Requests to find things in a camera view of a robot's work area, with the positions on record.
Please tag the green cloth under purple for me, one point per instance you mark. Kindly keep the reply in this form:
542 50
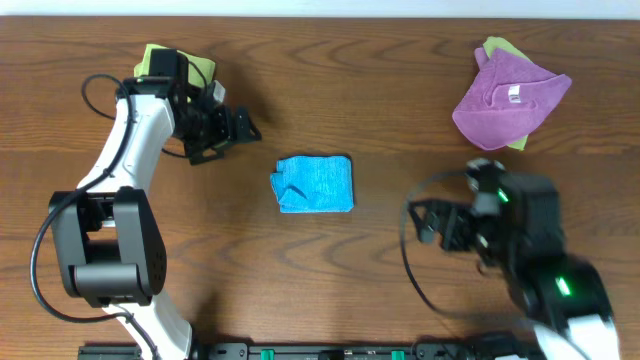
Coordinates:
493 43

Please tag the purple microfiber cloth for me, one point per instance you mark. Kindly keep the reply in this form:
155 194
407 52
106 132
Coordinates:
509 99

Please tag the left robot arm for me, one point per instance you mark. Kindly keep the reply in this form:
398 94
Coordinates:
109 248

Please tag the blue microfiber cloth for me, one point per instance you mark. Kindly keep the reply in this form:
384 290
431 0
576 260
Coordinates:
313 184

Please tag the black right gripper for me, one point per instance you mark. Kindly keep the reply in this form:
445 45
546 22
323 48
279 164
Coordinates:
454 213

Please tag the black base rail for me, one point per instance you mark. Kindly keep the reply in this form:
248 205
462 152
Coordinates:
419 351

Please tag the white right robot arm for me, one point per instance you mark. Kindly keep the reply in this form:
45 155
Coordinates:
562 295

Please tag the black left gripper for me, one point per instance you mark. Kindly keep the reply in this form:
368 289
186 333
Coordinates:
226 132

